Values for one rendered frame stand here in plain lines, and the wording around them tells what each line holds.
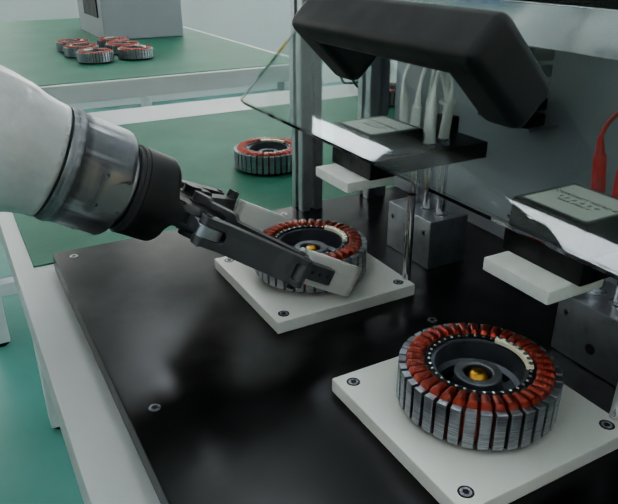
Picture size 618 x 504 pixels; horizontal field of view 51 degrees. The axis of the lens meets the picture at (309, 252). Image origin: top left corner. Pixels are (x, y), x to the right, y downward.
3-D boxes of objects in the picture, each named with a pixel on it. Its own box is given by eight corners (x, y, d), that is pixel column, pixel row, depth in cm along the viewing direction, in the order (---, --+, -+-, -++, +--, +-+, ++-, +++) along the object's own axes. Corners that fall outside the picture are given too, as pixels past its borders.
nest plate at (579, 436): (461, 528, 38) (463, 512, 38) (331, 390, 50) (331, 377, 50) (629, 443, 45) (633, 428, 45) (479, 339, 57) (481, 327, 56)
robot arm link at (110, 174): (37, 234, 47) (114, 256, 51) (85, 118, 46) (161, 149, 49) (20, 196, 54) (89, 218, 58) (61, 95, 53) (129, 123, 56)
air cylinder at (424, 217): (426, 270, 69) (430, 222, 67) (385, 244, 75) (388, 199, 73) (463, 260, 71) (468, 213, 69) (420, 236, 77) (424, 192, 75)
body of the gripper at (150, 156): (90, 210, 57) (183, 239, 63) (114, 245, 51) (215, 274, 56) (123, 131, 56) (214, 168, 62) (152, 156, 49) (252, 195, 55)
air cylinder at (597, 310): (625, 394, 50) (640, 332, 48) (549, 346, 56) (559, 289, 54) (667, 375, 52) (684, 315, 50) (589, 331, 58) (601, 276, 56)
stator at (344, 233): (286, 307, 59) (286, 271, 58) (237, 261, 68) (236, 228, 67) (387, 280, 64) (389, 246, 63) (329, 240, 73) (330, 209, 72)
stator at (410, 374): (450, 475, 41) (456, 428, 39) (369, 376, 50) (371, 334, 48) (592, 430, 44) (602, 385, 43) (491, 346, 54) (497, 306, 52)
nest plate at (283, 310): (277, 334, 58) (277, 322, 57) (214, 268, 70) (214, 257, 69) (414, 295, 64) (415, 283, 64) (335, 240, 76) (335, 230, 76)
